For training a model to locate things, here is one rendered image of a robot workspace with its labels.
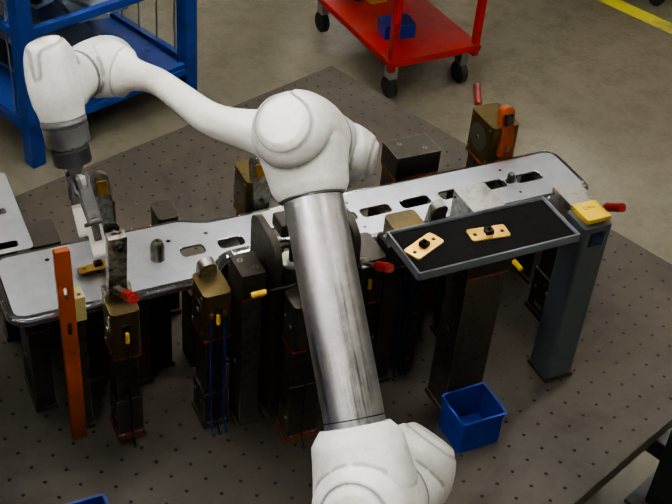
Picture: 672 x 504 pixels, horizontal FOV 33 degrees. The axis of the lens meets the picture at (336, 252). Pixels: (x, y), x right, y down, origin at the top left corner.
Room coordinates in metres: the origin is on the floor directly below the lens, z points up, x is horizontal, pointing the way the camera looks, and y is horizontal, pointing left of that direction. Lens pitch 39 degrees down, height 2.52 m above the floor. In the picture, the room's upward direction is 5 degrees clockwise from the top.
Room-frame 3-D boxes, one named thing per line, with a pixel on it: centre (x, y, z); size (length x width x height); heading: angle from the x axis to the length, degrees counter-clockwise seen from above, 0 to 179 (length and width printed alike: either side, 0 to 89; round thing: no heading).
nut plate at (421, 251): (1.75, -0.17, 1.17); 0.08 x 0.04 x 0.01; 142
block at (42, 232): (1.92, 0.64, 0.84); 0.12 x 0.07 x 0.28; 28
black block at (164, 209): (2.03, 0.40, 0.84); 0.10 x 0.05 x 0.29; 28
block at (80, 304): (1.62, 0.49, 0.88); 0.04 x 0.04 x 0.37; 28
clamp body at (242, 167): (2.13, 0.21, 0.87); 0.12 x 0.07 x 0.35; 28
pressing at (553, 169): (2.01, 0.06, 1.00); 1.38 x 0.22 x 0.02; 118
